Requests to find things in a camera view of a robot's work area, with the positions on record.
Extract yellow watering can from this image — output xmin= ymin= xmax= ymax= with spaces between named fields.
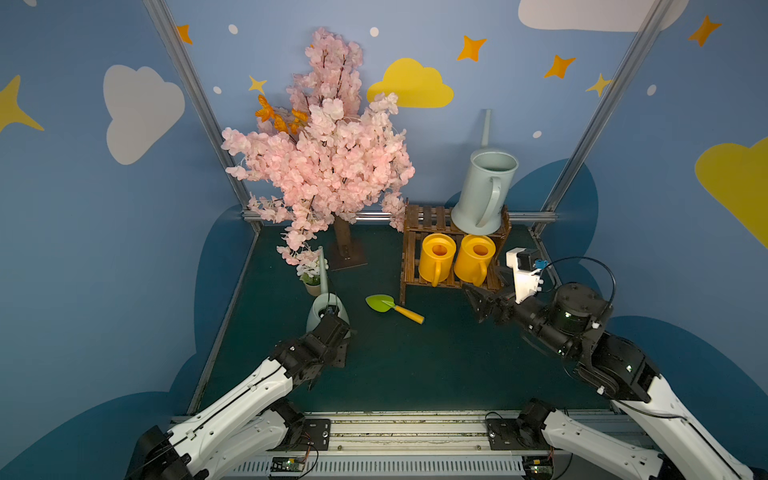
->
xmin=418 ymin=233 xmax=456 ymax=287
xmin=454 ymin=235 xmax=496 ymax=287

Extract sage green watering can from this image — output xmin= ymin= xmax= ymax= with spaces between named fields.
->
xmin=306 ymin=247 xmax=349 ymax=332

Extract brown wooden slatted shelf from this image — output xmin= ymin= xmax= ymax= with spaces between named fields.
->
xmin=399 ymin=202 xmax=512 ymax=305

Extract pale blue watering can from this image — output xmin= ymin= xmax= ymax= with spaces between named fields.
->
xmin=451 ymin=109 xmax=519 ymax=236

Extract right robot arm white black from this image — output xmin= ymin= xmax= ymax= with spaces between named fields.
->
xmin=463 ymin=283 xmax=767 ymax=479

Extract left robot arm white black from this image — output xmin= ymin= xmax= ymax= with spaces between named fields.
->
xmin=125 ymin=313 xmax=350 ymax=479

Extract green yellow toy shovel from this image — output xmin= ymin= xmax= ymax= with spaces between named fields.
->
xmin=365 ymin=294 xmax=425 ymax=324

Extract small potted white flowers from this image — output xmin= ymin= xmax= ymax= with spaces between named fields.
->
xmin=296 ymin=264 xmax=322 ymax=297

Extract pink blossom artificial tree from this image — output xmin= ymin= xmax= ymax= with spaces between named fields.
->
xmin=221 ymin=28 xmax=415 ymax=276

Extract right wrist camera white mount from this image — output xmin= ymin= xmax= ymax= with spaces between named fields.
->
xmin=506 ymin=247 xmax=548 ymax=304

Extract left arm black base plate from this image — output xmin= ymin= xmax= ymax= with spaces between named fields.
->
xmin=287 ymin=418 xmax=332 ymax=452

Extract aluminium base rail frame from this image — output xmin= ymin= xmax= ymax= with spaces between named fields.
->
xmin=146 ymin=410 xmax=670 ymax=480

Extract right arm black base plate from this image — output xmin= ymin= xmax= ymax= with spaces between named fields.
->
xmin=485 ymin=417 xmax=552 ymax=451

